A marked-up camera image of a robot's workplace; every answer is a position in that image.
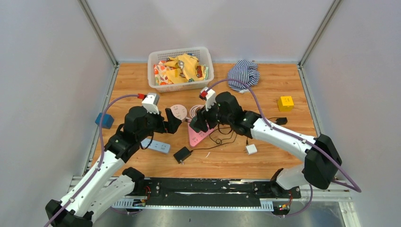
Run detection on thin black adapter cable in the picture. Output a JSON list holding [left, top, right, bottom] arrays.
[[190, 125, 248, 152]]

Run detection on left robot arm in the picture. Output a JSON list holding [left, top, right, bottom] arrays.
[[45, 106, 182, 227]]

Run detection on white plastic basket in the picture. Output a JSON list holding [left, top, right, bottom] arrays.
[[148, 47, 214, 92]]

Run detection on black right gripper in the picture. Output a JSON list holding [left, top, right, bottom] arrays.
[[194, 98, 233, 133]]

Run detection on white power strip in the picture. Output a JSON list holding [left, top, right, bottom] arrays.
[[141, 138, 171, 154]]

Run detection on aluminium frame rail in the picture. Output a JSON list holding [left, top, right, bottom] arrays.
[[78, 0, 118, 68]]

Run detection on round pink power strip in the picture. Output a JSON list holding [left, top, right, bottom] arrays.
[[170, 104, 188, 122]]

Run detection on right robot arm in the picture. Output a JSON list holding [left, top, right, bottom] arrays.
[[190, 91, 342, 198]]

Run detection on blue white striped cloth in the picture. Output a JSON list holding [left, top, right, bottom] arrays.
[[227, 60, 260, 94]]

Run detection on pink triangular power strip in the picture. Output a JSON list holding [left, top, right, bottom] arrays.
[[188, 123, 215, 148]]

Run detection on white cube charger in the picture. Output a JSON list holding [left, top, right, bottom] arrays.
[[245, 144, 257, 155]]

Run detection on black power adapter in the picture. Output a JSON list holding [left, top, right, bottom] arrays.
[[173, 147, 192, 164]]

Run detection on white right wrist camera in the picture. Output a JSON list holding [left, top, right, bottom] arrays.
[[200, 87, 216, 111]]

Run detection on blue cube socket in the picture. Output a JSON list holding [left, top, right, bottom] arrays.
[[95, 113, 114, 129]]

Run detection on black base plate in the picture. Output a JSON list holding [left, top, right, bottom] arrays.
[[131, 177, 301, 208]]

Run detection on yellow cube socket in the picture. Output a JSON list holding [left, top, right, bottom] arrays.
[[277, 96, 295, 112]]

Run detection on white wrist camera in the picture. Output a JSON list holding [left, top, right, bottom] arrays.
[[200, 87, 216, 111], [141, 93, 160, 114]]

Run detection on small black plug adapter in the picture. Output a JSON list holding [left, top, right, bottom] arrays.
[[269, 117, 288, 125]]

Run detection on coiled pink cable with plug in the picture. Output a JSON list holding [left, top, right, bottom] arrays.
[[186, 105, 206, 123]]

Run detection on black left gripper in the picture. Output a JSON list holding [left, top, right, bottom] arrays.
[[137, 106, 181, 141]]

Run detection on yellow patterned clothes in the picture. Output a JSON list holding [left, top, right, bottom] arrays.
[[153, 53, 209, 86]]

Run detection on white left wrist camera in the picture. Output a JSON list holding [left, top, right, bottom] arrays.
[[141, 93, 160, 114]]

